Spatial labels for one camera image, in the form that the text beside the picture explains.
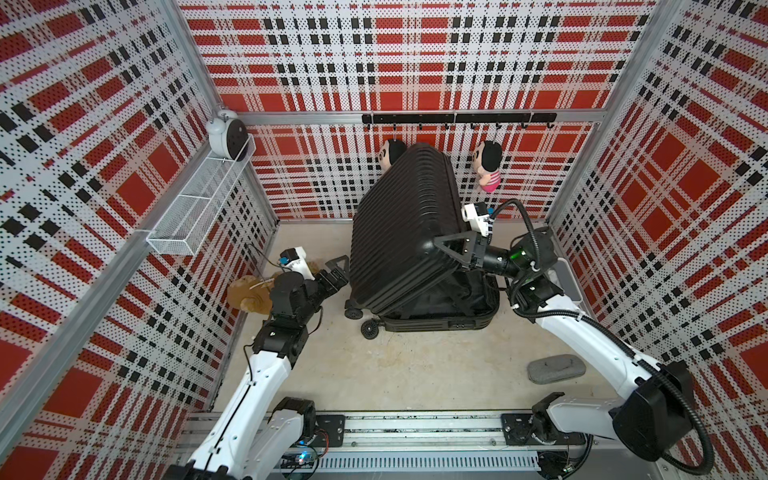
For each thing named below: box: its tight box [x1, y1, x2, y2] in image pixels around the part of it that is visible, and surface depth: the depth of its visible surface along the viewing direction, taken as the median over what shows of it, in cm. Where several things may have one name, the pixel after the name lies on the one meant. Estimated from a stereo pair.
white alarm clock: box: [206, 109, 249, 161], surface depth 81 cm
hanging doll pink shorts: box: [472, 140, 503, 192], surface depth 98 cm
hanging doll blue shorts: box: [378, 139, 407, 172], surface depth 94 cm
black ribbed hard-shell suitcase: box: [344, 143, 499, 339], surface depth 75 cm
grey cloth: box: [527, 354, 587, 385], surface depth 82 cm
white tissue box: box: [546, 257, 583, 304], surface depth 100 cm
